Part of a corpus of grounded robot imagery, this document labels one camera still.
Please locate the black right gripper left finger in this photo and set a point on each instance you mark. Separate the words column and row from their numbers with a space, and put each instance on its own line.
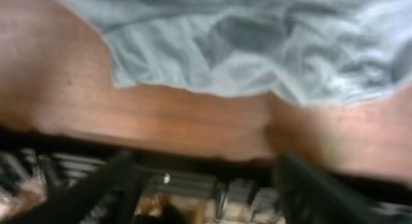
column 73, row 204

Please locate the light grey-blue t-shirt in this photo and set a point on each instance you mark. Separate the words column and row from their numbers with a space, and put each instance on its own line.
column 304, row 51

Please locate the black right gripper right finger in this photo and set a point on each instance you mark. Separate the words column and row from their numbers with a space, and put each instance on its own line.
column 310, row 194

